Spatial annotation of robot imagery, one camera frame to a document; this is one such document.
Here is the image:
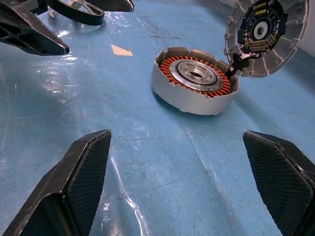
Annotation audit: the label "beige tape piece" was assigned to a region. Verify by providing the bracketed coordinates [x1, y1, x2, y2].
[110, 44, 134, 57]

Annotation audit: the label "silver rotor disc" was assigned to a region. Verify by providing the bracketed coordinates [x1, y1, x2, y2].
[222, 0, 310, 79]

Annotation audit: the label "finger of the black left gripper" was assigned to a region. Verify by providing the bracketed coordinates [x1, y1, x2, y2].
[97, 0, 135, 13]
[0, 0, 70, 56]

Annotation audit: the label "silver motor stator copper windings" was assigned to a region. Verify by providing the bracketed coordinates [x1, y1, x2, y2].
[151, 46, 241, 116]

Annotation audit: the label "black ring silver spoke rotor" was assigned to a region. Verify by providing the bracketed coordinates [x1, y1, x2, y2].
[46, 0, 105, 27]

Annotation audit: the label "clear plastic film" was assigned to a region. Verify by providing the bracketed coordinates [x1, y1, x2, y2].
[0, 9, 315, 236]

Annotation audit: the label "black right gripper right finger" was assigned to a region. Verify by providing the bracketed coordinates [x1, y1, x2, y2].
[242, 130, 315, 236]

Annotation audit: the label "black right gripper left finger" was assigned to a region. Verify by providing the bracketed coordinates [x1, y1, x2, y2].
[1, 129, 112, 236]

